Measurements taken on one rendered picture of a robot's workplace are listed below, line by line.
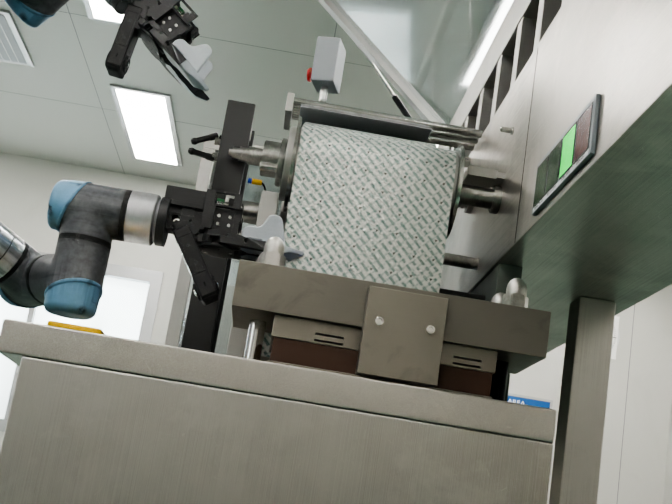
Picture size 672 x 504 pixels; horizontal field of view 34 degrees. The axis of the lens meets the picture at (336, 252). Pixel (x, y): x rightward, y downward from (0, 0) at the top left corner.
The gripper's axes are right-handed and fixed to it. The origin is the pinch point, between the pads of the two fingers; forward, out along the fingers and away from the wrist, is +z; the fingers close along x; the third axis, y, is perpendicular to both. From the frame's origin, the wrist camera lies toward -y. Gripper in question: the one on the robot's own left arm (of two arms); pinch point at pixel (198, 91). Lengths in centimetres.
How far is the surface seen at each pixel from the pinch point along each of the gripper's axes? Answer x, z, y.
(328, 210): -8.4, 28.9, 1.0
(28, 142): 516, -213, 11
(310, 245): -8.4, 31.2, -4.5
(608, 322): 5, 69, 26
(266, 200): -1.1, 20.5, -3.5
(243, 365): -34, 41, -25
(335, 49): 49, -6, 39
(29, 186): 548, -201, -5
